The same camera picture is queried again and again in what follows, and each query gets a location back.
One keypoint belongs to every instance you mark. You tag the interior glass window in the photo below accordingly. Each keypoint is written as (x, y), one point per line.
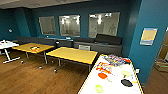
(69, 25)
(47, 25)
(104, 24)

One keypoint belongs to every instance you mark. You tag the small black table item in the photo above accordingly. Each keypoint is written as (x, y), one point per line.
(126, 82)

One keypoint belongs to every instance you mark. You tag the small red table item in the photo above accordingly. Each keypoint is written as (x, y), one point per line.
(127, 60)

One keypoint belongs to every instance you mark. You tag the white wall outlet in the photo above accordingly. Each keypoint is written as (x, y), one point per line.
(137, 70)

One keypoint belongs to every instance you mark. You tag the grey clear bowl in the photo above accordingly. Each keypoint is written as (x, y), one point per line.
(113, 60)

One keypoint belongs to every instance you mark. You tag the framed beige wall picture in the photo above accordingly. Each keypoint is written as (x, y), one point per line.
(148, 36)

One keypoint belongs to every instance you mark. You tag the yellow gaming table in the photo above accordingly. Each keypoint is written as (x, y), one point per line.
(113, 83)

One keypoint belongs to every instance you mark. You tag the small white round table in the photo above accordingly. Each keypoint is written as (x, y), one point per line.
(6, 45)

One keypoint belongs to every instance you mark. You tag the grey white rectangular panel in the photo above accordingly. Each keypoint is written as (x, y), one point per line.
(84, 47)

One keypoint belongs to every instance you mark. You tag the orange round paddle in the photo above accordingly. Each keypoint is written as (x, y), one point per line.
(102, 75)

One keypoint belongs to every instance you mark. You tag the small green bowl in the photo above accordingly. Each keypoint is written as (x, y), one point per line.
(99, 88)

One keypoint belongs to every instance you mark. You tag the dark wall bench sofa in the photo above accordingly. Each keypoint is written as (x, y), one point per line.
(100, 41)

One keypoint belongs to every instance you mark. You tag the woven floor basket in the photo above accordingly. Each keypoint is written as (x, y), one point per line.
(160, 65)

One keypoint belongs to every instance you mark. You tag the small yellow table item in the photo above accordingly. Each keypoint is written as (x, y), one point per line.
(125, 73)

